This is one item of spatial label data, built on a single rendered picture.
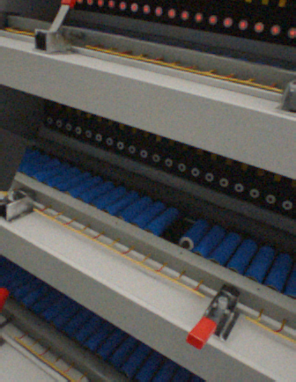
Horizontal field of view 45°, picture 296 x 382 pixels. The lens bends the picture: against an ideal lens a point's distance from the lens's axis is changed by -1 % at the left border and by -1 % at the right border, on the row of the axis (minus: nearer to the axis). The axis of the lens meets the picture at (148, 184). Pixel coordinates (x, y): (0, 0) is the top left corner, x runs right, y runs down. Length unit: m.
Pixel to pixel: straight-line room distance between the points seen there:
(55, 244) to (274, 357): 0.24
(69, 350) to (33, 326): 0.06
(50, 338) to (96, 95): 0.32
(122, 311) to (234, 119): 0.21
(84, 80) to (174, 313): 0.24
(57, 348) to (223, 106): 0.37
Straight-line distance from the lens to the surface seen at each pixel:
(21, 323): 0.56
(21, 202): 0.45
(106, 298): 0.37
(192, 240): 0.39
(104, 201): 0.46
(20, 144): 0.20
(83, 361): 0.51
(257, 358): 0.34
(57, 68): 0.40
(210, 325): 0.29
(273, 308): 0.36
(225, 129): 0.31
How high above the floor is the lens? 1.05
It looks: 10 degrees down
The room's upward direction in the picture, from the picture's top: 17 degrees clockwise
